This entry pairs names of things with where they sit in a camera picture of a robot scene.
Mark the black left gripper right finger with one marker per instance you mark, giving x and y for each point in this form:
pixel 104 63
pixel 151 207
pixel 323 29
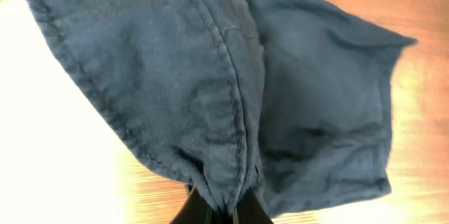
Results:
pixel 249 211

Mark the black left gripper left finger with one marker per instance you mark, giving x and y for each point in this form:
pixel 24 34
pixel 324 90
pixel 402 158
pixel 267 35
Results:
pixel 195 210

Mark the blue denim shorts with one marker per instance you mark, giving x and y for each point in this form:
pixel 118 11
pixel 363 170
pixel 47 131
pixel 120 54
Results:
pixel 289 99

